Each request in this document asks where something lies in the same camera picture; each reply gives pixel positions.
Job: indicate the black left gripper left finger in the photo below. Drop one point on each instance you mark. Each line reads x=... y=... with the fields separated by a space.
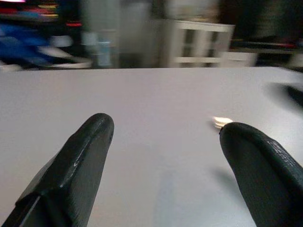
x=78 y=170

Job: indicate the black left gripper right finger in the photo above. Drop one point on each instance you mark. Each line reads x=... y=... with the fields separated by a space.
x=262 y=175

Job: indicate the small white round object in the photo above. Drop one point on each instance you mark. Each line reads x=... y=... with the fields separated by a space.
x=221 y=122

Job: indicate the black object at table edge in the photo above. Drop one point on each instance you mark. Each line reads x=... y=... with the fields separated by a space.
x=294 y=94

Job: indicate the light blue bottle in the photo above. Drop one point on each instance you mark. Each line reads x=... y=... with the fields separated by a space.
x=103 y=53

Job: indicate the blue fabric item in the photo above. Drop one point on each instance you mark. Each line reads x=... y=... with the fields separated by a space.
x=21 y=45

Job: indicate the white shelf cabinet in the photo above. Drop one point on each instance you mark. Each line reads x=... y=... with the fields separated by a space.
x=201 y=43

